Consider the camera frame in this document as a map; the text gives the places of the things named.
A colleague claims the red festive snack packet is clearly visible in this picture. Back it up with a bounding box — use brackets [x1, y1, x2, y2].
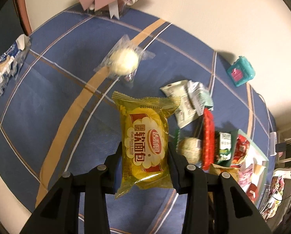
[231, 134, 250, 168]

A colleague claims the teal rimmed white tray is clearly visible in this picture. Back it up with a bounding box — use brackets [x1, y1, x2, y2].
[231, 129, 269, 208]

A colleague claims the round green cake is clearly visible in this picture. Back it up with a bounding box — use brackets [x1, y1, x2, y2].
[175, 129, 203, 166]

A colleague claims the white power strip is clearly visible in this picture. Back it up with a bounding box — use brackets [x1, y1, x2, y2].
[269, 132, 277, 156]

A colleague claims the teal toy house box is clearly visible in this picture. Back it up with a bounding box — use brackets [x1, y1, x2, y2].
[227, 56, 255, 87]

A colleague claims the white shelf unit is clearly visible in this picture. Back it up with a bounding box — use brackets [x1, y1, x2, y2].
[273, 128, 291, 225]

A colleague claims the clear wrapped white ball snack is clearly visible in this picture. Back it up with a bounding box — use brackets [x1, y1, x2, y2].
[94, 34, 155, 87]

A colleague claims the yellow soft bread packet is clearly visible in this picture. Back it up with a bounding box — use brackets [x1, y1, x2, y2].
[111, 91, 181, 197]

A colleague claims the dark red boxy packet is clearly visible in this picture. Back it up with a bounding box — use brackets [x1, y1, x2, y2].
[246, 183, 257, 203]

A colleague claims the blue white crumpled wrapper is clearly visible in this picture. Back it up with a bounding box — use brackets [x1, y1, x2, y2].
[0, 34, 31, 97]

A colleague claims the blue plaid tablecloth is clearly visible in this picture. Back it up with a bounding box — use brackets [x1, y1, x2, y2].
[0, 3, 278, 234]

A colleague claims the green white snack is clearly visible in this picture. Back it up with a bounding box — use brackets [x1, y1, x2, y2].
[187, 80, 214, 116]

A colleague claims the orange yellow cake packet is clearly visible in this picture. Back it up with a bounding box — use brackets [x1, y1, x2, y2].
[208, 164, 240, 183]

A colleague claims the colourful trinkets pile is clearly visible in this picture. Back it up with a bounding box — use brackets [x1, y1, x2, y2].
[261, 176, 285, 221]

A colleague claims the pink snack packet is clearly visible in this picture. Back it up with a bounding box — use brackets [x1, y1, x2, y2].
[238, 168, 253, 188]

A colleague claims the cream snack packet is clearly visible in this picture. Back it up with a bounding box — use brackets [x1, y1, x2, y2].
[160, 80, 198, 128]

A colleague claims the red gold patterned packet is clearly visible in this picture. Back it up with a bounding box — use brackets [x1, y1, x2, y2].
[202, 108, 215, 171]

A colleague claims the green bean biscuit packet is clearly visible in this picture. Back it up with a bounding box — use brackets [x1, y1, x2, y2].
[215, 131, 232, 164]

